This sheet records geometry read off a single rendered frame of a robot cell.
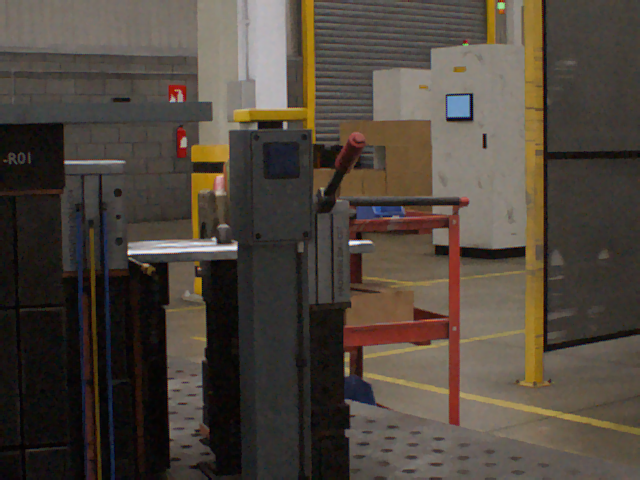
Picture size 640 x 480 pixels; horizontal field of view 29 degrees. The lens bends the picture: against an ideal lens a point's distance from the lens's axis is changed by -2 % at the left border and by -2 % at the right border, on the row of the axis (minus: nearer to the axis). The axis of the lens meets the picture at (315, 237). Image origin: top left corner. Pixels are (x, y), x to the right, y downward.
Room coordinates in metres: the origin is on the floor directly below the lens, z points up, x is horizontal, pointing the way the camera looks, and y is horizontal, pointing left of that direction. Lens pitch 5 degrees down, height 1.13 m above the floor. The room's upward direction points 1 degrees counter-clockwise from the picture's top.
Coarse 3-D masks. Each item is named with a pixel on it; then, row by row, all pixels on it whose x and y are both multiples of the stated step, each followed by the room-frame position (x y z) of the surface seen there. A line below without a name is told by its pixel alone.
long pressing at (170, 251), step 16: (176, 240) 1.61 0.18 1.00; (192, 240) 1.61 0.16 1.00; (208, 240) 1.61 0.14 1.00; (352, 240) 1.53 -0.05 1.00; (368, 240) 1.54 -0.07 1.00; (128, 256) 1.43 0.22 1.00; (144, 256) 1.43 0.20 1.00; (160, 256) 1.44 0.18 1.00; (176, 256) 1.45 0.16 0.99; (192, 256) 1.45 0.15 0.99; (208, 256) 1.46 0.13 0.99; (224, 256) 1.47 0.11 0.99
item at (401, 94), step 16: (384, 80) 15.65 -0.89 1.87; (400, 80) 15.44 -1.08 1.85; (416, 80) 15.61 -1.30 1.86; (384, 96) 15.66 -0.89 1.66; (400, 96) 15.44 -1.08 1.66; (416, 96) 15.61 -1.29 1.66; (384, 112) 15.66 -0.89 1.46; (400, 112) 15.45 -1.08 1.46; (416, 112) 15.60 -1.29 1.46; (384, 160) 15.67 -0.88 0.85
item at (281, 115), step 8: (240, 112) 1.23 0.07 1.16; (248, 112) 1.20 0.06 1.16; (256, 112) 1.20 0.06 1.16; (264, 112) 1.20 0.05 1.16; (272, 112) 1.20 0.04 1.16; (280, 112) 1.21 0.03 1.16; (288, 112) 1.21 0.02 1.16; (296, 112) 1.21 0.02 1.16; (304, 112) 1.21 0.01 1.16; (240, 120) 1.23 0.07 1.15; (248, 120) 1.20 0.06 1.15; (256, 120) 1.20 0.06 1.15; (264, 120) 1.20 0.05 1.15; (272, 120) 1.21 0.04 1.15; (280, 120) 1.21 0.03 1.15; (288, 120) 1.21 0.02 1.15; (296, 120) 1.21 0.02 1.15; (304, 120) 1.22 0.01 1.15; (264, 128) 1.22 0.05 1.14; (272, 128) 1.22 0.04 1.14; (280, 128) 1.23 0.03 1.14
